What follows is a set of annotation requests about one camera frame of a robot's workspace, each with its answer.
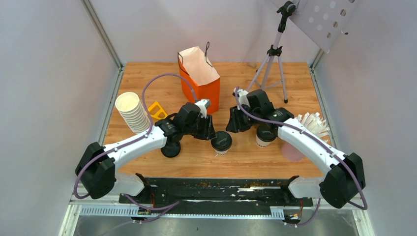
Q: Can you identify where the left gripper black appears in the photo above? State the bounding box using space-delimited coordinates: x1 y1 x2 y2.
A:
184 114 218 141

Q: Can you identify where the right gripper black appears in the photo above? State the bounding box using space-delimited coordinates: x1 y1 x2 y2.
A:
226 104 261 134

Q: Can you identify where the black coffee cup lid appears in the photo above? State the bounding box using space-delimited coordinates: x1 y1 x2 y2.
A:
210 131 233 151

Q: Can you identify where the white paper coffee cup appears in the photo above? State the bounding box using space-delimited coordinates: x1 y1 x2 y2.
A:
215 149 228 155

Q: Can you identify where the orange paper bag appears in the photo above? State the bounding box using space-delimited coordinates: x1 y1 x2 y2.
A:
178 42 220 115

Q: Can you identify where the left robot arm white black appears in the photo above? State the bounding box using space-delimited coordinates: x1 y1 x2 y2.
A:
74 99 217 203

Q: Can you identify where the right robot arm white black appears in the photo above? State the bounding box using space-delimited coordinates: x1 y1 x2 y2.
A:
226 87 368 210

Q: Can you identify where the yellow triangular plastic piece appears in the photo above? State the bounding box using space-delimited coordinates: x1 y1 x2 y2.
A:
148 101 168 120

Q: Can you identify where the pink holder with white straws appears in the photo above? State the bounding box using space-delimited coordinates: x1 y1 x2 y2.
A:
281 112 329 162

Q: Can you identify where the stack of white paper cups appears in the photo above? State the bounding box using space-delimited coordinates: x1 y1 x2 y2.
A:
115 92 150 134

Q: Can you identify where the perforated grey metal panel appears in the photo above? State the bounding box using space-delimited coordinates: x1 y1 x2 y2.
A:
272 0 361 53

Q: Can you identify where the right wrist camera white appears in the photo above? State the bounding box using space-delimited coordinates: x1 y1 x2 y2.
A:
234 88 250 107

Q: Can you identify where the silver camera tripod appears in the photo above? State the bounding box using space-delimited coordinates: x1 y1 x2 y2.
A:
246 0 299 104

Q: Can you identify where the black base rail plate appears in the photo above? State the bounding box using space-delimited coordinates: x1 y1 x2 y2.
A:
131 177 313 215

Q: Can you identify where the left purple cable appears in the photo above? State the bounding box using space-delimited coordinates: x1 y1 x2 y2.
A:
73 73 199 200

